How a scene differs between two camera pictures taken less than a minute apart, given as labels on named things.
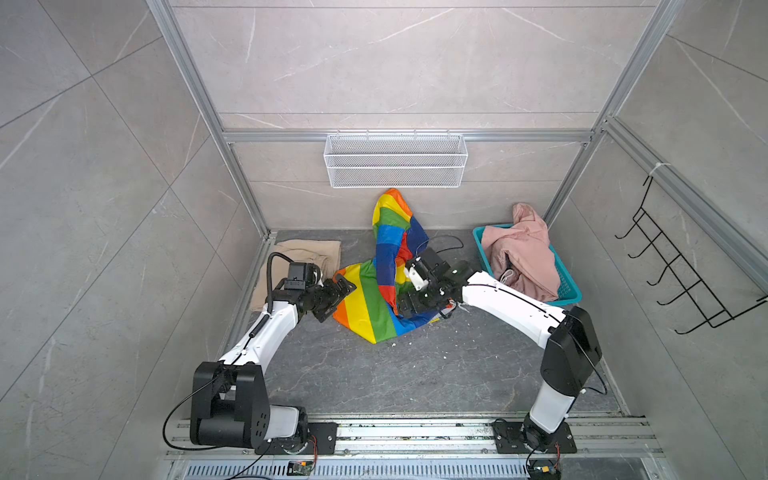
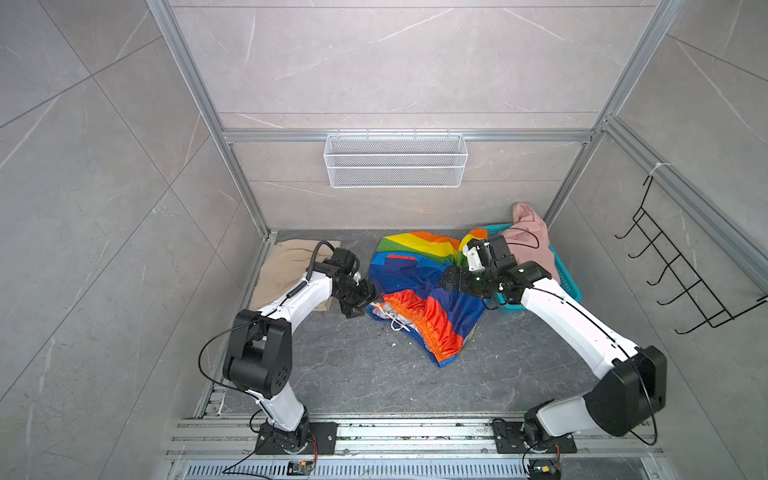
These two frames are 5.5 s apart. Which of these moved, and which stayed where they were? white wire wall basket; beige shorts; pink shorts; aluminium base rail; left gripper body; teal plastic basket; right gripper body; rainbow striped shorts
Moved: right gripper body; left gripper body; rainbow striped shorts
Stayed: beige shorts; pink shorts; aluminium base rail; teal plastic basket; white wire wall basket
